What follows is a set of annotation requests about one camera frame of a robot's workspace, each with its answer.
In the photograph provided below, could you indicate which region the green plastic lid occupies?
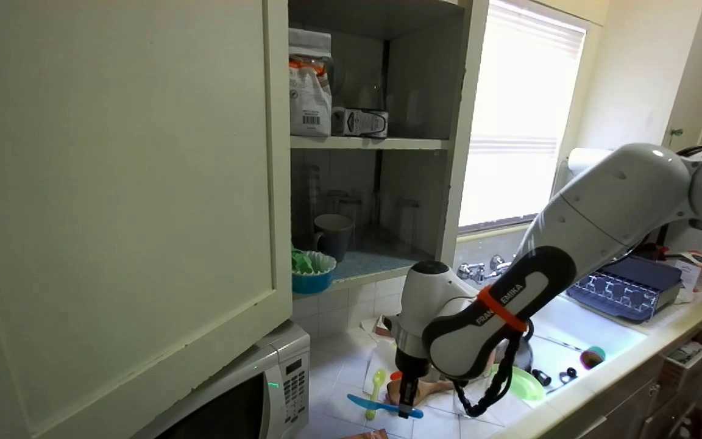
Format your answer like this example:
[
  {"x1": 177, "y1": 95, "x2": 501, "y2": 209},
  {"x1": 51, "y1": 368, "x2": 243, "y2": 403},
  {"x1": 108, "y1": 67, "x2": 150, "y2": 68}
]
[{"x1": 509, "y1": 365, "x2": 552, "y2": 408}]

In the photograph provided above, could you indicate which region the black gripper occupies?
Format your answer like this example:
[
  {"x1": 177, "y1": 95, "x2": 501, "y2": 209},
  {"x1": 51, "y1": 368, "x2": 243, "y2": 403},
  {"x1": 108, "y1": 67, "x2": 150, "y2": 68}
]
[{"x1": 392, "y1": 347, "x2": 435, "y2": 419}]

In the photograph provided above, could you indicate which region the cream wall cabinet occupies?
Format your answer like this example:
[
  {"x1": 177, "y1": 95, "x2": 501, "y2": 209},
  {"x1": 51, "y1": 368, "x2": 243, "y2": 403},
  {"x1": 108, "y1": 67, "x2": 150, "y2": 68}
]
[{"x1": 285, "y1": 0, "x2": 494, "y2": 289}]

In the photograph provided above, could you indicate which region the wooden spoon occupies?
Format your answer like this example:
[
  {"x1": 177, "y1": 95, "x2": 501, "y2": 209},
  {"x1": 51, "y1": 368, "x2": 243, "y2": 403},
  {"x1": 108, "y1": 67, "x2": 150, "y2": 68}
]
[{"x1": 383, "y1": 376, "x2": 461, "y2": 408}]

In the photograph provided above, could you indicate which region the blue bowl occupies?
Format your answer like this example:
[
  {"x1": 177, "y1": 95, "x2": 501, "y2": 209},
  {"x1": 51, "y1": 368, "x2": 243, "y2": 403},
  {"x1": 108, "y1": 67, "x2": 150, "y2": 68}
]
[{"x1": 290, "y1": 250, "x2": 342, "y2": 298}]

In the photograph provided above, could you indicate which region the cream cabinet door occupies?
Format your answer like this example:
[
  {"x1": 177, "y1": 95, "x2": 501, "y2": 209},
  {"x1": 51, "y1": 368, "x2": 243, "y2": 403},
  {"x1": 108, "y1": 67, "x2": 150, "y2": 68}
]
[{"x1": 0, "y1": 0, "x2": 296, "y2": 439}]

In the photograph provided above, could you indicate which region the white tissue box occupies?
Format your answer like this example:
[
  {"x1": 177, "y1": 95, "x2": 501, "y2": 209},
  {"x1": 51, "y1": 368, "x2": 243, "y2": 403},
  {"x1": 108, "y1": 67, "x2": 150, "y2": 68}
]
[{"x1": 664, "y1": 246, "x2": 702, "y2": 295}]

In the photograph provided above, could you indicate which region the chrome faucet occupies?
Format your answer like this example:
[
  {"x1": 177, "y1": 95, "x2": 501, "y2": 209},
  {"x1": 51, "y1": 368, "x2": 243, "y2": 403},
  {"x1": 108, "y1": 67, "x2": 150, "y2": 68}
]
[{"x1": 456, "y1": 255, "x2": 517, "y2": 286}]

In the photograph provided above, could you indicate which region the cream base cabinet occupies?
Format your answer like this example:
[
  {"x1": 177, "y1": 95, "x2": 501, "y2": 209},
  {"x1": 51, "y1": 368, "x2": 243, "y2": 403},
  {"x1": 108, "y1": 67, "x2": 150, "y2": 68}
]
[{"x1": 512, "y1": 290, "x2": 702, "y2": 439}]

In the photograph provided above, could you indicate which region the white paper towel roll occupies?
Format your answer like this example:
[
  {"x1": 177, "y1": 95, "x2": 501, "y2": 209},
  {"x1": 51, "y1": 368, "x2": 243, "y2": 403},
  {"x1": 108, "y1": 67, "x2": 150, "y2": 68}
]
[{"x1": 558, "y1": 144, "x2": 615, "y2": 190}]

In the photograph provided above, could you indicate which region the white microwave oven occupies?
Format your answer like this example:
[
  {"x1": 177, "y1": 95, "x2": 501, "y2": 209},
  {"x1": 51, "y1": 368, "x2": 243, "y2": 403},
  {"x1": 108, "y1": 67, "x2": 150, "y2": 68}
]
[{"x1": 132, "y1": 319, "x2": 316, "y2": 439}]

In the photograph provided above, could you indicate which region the white food bag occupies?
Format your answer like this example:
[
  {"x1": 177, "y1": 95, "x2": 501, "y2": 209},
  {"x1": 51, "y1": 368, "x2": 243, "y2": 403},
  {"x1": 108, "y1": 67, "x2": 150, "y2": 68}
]
[{"x1": 289, "y1": 26, "x2": 336, "y2": 139}]

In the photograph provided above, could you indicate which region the white window blind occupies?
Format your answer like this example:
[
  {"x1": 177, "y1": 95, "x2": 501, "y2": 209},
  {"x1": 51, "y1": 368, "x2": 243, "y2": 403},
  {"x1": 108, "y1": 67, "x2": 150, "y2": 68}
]
[{"x1": 456, "y1": 0, "x2": 590, "y2": 231}]

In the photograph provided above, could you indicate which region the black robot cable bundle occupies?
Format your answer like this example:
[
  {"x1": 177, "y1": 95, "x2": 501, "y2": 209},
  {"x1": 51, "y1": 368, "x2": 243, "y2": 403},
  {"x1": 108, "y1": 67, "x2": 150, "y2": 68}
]
[{"x1": 452, "y1": 317, "x2": 536, "y2": 419}]

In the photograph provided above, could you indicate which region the grey mug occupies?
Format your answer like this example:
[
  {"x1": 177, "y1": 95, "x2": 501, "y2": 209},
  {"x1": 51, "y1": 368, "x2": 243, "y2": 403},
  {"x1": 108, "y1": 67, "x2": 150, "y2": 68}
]
[{"x1": 313, "y1": 212, "x2": 360, "y2": 264}]

